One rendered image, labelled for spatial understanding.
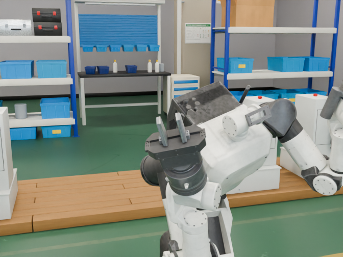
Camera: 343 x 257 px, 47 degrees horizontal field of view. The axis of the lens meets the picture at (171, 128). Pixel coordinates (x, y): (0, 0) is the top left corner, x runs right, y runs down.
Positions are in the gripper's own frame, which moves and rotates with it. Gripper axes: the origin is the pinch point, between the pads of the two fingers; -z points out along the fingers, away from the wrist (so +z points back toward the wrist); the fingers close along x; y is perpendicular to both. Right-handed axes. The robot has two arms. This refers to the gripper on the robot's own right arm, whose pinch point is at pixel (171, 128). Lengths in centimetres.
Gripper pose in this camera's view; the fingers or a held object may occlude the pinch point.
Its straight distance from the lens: 78.1
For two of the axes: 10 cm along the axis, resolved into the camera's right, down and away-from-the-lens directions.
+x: 9.7, -1.9, -1.2
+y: 0.6, 7.2, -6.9
